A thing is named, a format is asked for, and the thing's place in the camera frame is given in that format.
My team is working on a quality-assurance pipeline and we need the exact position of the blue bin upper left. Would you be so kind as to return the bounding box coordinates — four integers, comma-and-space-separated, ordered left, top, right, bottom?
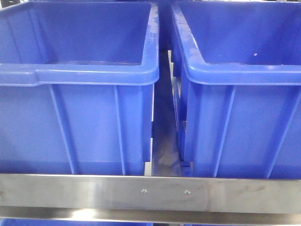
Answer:
0, 0, 159, 175

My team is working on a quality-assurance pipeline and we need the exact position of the blue bin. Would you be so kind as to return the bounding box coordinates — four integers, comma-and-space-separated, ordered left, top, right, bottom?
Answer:
0, 0, 159, 175
171, 0, 301, 179

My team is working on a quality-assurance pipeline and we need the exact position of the blue bin upper right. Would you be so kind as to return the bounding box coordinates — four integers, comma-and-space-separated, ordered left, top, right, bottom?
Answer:
171, 0, 301, 179

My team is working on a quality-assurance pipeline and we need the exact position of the steel shelf front rail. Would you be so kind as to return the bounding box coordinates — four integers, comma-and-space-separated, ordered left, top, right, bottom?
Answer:
0, 174, 301, 226

